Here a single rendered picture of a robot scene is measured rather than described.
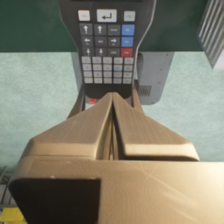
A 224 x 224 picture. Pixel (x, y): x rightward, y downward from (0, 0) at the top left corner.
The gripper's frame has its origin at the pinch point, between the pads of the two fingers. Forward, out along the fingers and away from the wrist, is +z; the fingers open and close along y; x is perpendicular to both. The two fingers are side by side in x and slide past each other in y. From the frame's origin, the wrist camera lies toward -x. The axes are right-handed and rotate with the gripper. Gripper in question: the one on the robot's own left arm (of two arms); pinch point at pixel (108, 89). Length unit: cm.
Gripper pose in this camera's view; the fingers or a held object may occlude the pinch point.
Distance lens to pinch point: 27.6
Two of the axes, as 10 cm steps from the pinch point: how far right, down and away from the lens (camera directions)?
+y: -10.0, -0.2, 0.1
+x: 0.1, 1.3, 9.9
